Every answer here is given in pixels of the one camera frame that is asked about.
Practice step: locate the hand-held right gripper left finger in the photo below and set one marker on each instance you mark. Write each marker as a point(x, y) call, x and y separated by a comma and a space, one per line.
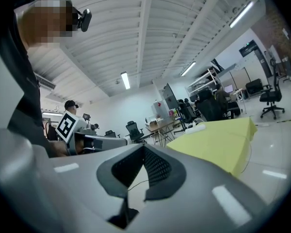
point(63, 190)

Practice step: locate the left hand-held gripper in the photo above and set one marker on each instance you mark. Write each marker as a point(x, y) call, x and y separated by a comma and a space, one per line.
point(68, 127)

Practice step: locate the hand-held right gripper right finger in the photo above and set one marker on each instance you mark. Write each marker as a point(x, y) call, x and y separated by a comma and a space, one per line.
point(196, 203)

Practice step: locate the white power strip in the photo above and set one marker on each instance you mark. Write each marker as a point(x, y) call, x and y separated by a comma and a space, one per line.
point(196, 128)

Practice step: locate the person's left forearm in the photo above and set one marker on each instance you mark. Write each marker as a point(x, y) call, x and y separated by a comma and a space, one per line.
point(58, 149)

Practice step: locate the black office chair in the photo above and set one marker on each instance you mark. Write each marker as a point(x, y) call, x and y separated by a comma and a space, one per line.
point(208, 108)
point(186, 110)
point(271, 96)
point(133, 130)

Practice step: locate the white cabinet with red mark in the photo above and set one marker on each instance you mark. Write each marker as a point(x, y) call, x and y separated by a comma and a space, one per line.
point(160, 109)

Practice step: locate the yellow-green covered table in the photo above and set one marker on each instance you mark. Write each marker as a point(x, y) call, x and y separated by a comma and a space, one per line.
point(208, 144)

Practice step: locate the ceiling tube light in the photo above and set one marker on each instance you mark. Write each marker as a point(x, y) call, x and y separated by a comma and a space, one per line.
point(241, 14)
point(125, 80)
point(188, 68)

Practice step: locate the large dark display panel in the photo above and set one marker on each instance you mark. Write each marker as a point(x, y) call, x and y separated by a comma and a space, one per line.
point(171, 94)

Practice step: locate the person's torso in black shirt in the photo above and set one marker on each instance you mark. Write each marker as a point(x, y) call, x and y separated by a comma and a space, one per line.
point(31, 110)

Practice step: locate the ceiling air vent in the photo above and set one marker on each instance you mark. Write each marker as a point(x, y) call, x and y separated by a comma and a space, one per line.
point(45, 81)

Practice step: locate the white metal shelf rack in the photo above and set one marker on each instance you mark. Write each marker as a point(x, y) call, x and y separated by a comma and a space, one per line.
point(203, 81)

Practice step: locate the person's head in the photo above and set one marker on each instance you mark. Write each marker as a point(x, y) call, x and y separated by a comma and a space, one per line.
point(46, 21)

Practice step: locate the black head-worn camera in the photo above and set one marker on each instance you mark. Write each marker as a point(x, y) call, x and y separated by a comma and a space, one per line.
point(85, 19)

